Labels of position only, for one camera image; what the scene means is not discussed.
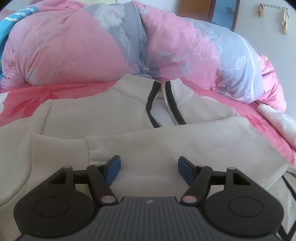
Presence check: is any beige zip hoodie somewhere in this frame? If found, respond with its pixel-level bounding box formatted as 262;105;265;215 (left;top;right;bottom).
1;75;295;240

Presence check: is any white folded garment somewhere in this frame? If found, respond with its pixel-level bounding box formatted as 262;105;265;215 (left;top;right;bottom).
257;103;296;149

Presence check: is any pink grey floral duvet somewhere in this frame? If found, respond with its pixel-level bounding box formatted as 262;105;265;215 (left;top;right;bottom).
1;1;287;112

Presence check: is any brown wooden door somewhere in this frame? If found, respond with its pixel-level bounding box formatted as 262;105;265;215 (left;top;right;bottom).
178;0;240;32

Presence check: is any blue pillow with stripes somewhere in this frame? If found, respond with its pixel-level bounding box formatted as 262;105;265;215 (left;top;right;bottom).
0;6;39;78

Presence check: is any wall coat hook rack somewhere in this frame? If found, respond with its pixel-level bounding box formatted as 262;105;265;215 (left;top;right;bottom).
257;3;290;35

